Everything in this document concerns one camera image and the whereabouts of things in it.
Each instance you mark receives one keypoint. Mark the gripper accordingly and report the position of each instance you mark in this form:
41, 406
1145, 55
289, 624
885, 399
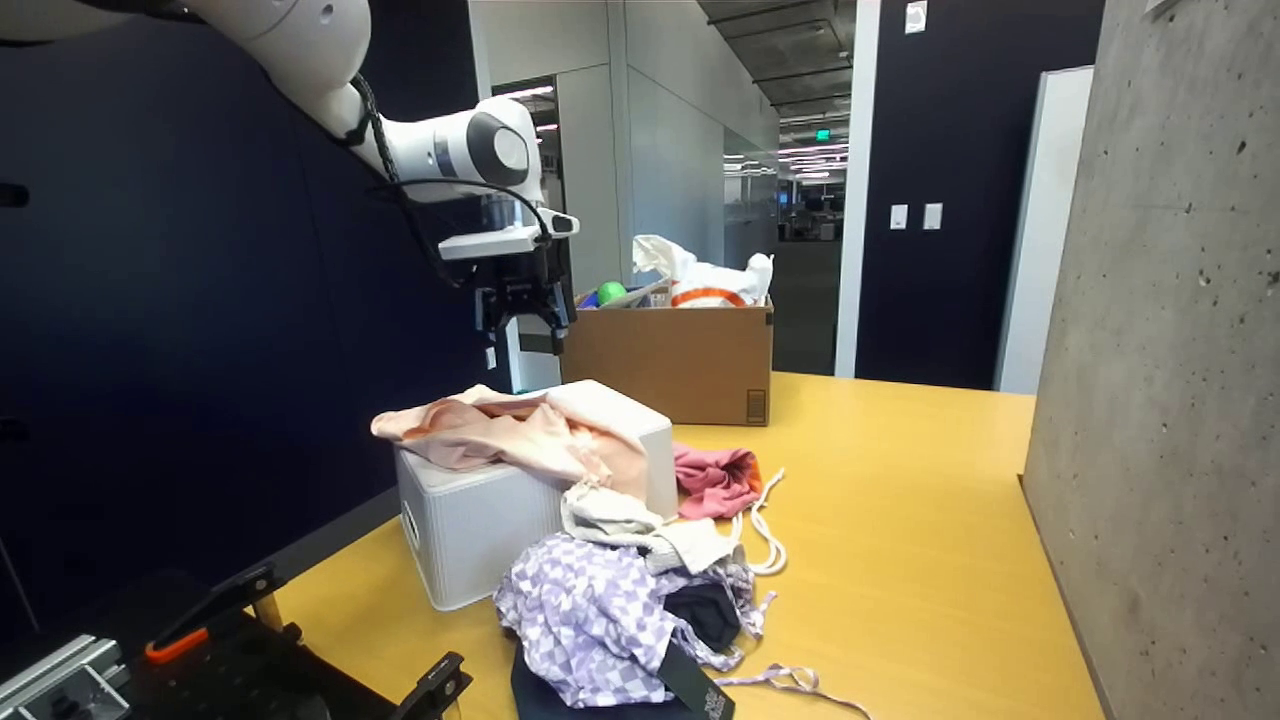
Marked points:
522, 275

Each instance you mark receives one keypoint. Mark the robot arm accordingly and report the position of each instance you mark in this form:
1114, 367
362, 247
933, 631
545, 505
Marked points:
300, 40

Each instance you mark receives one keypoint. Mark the blue object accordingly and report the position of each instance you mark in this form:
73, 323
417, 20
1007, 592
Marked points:
588, 300

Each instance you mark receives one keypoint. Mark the green ball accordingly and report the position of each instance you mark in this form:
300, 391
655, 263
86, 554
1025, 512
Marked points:
611, 293

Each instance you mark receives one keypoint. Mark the light pink cloth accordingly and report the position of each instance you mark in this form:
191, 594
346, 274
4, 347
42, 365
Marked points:
520, 435

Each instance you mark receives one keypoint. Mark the cardboard box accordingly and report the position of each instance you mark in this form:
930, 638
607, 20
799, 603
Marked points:
670, 365

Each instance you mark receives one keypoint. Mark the white cloth bag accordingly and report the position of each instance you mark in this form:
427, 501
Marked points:
705, 275

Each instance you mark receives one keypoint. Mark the cream cloth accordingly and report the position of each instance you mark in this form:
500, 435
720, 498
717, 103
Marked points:
610, 515

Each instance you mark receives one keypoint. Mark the white plastic bin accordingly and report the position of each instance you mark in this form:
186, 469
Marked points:
480, 530

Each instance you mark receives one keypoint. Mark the dark pink cloth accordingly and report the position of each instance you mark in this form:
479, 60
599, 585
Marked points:
712, 482

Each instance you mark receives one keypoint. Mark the purple checkered cloth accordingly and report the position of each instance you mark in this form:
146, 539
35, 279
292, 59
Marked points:
585, 625

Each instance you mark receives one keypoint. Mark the black cloth with tag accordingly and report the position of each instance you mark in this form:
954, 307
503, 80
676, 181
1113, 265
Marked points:
705, 610

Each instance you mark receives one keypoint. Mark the black clamp with orange tip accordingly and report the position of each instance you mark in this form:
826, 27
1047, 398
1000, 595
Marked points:
205, 615

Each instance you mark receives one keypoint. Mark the white wall switch plate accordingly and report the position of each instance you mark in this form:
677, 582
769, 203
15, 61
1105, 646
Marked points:
899, 217
932, 216

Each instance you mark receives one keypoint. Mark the white wall sensor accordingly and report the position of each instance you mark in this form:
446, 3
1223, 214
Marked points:
915, 16

